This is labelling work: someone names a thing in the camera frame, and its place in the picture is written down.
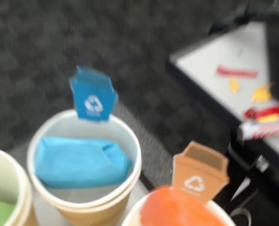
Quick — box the large yellow paper scrap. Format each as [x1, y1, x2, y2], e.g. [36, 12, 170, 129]
[251, 83, 273, 103]

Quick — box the orange recycling bin label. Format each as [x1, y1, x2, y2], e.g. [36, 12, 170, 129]
[171, 140, 231, 204]

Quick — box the white marker pen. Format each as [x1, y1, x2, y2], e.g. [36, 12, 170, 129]
[238, 119, 279, 141]

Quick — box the blue paper ball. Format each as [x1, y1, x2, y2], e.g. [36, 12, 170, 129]
[34, 136, 132, 189]

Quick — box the blue recycling bin label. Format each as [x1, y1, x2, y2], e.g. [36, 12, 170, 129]
[68, 65, 118, 123]

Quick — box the small yellow paper scrap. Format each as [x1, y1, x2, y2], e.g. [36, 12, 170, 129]
[228, 77, 240, 92]

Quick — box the flat red wrapper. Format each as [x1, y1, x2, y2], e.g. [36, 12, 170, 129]
[216, 65, 259, 78]

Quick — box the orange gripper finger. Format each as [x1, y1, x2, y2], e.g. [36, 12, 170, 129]
[139, 185, 227, 226]

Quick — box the ribbed beige paper cup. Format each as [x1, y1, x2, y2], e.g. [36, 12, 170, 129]
[26, 108, 142, 226]
[121, 190, 236, 226]
[0, 147, 33, 226]

